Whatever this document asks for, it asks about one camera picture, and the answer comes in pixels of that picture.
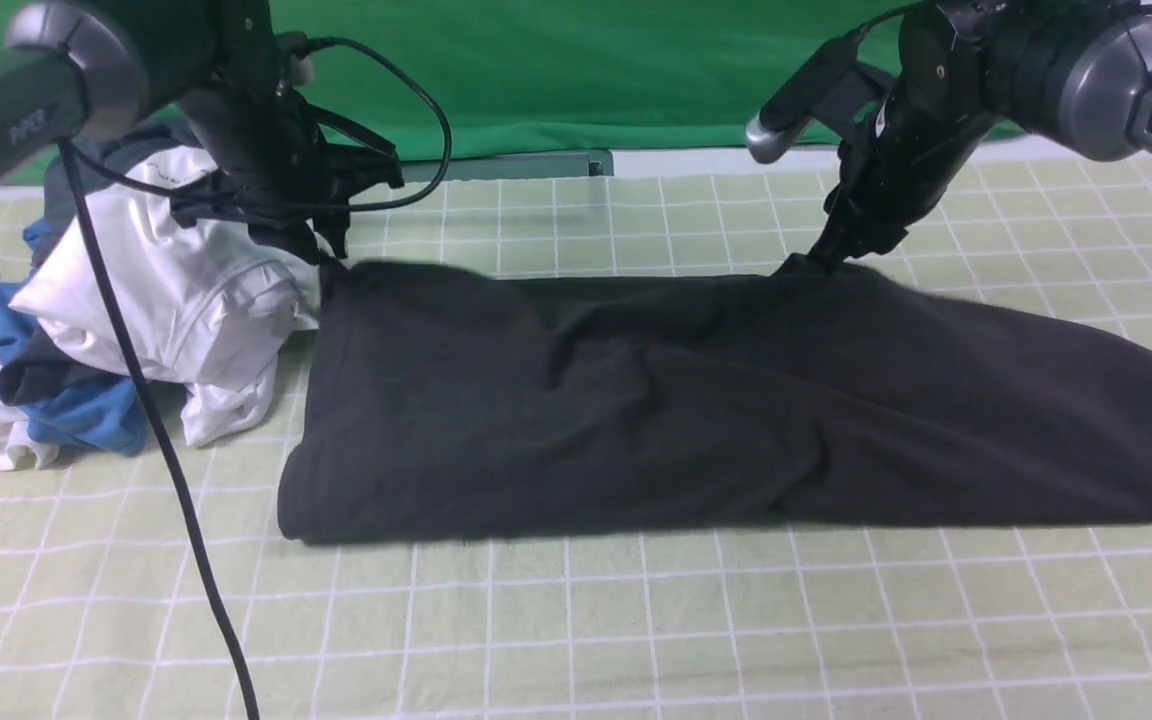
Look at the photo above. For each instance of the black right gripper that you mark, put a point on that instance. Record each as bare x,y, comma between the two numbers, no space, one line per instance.
893,177

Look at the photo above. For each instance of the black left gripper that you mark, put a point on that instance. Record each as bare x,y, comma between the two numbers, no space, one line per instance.
286,168

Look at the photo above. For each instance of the dark gray long-sleeve shirt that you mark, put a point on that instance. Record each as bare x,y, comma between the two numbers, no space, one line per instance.
443,405

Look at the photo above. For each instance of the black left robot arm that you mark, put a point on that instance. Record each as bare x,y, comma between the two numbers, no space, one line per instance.
95,69

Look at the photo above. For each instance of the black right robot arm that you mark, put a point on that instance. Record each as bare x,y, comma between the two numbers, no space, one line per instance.
1078,73

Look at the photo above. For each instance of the white crumpled shirt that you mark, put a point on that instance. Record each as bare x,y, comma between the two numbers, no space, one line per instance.
206,308

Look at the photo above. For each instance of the green backdrop cloth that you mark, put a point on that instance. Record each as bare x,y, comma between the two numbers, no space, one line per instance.
667,86

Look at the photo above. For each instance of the dark gray crumpled garment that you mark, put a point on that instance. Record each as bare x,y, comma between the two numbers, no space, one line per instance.
41,372

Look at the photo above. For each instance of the gray metal base bar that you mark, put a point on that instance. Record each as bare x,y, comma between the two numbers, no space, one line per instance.
525,166

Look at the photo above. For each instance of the blue crumpled garment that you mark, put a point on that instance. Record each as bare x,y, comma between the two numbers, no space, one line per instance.
105,419

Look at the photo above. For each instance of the light green checkered mat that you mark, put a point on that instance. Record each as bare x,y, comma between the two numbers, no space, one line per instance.
102,615

